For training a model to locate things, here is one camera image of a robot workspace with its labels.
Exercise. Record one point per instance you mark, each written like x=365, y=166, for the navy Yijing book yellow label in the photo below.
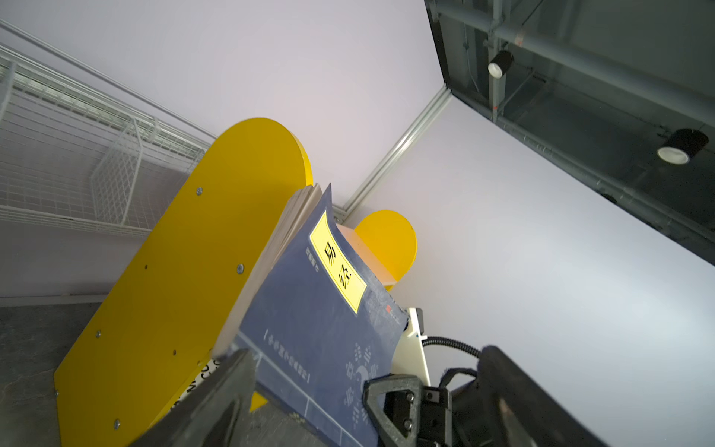
x=319, y=322

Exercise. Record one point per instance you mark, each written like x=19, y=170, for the black ceiling spotlight far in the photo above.
x=500, y=64

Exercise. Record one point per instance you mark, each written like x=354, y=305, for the white Spanish text book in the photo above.
x=205, y=372

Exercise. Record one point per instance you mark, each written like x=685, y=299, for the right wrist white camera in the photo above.
x=410, y=357

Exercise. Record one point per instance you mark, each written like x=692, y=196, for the white wire divider rack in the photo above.
x=74, y=158

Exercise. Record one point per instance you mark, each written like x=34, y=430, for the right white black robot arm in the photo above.
x=456, y=376

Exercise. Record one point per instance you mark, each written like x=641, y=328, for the yellow pink blue bookshelf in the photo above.
x=159, y=324

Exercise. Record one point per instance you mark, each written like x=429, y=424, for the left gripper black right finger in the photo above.
x=519, y=412

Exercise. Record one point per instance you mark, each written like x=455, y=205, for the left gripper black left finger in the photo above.
x=214, y=414

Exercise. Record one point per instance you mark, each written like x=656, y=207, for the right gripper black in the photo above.
x=403, y=416

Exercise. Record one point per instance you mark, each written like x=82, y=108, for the black ceiling spotlight near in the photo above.
x=682, y=146

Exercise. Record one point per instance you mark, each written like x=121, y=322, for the black ceiling spotlight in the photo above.
x=682, y=146
x=500, y=64

